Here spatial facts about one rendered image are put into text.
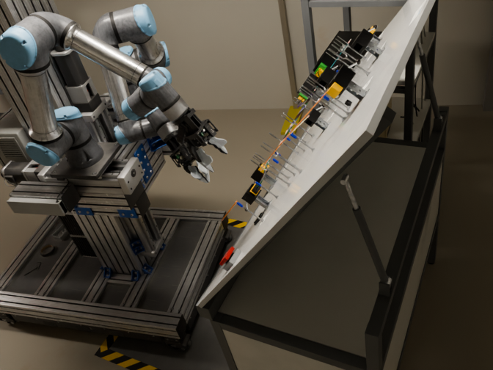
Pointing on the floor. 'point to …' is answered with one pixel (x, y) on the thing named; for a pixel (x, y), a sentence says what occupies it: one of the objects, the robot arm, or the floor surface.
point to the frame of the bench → (340, 357)
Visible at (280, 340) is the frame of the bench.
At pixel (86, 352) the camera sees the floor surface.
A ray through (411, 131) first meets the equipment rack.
